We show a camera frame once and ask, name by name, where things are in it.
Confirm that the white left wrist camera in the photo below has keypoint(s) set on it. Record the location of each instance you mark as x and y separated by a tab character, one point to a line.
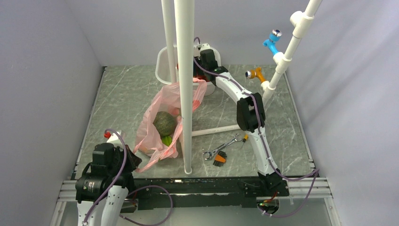
113	138

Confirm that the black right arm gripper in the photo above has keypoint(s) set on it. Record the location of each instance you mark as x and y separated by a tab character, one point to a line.
199	73

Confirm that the white plastic basin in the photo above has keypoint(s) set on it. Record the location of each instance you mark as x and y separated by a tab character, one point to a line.
162	71

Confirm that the green fake melon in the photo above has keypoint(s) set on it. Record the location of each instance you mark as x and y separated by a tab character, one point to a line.
165	123

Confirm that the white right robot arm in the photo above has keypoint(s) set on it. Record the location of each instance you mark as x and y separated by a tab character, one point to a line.
250	117

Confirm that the blue toy faucet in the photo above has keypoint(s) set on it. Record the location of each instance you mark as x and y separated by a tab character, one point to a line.
270	43

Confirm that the orange toy faucet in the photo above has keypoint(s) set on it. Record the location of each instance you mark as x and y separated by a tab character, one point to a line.
255	73

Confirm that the green fake starfruit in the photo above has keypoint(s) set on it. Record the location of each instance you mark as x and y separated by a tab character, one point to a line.
167	140

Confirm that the white pvc pipe frame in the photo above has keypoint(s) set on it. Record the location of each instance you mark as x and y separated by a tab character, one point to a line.
178	17

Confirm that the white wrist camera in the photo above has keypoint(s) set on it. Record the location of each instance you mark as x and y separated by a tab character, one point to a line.
113	138
201	47

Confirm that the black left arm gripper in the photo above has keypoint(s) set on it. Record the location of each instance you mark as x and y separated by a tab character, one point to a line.
133	161

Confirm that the pink plastic bag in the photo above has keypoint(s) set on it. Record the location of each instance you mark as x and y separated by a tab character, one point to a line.
148	140

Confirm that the small orange screwdriver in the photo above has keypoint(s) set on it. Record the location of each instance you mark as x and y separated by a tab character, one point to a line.
245	138

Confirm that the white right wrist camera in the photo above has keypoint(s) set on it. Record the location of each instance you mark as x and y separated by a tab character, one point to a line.
201	47

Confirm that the black orange hex key set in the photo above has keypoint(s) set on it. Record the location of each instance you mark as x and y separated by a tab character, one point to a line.
220	159

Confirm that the silver combination wrench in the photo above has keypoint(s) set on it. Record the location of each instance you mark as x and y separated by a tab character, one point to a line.
209	155

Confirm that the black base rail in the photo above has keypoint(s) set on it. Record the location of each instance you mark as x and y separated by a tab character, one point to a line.
203	192

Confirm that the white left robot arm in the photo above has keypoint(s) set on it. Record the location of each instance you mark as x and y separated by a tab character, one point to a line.
104	184

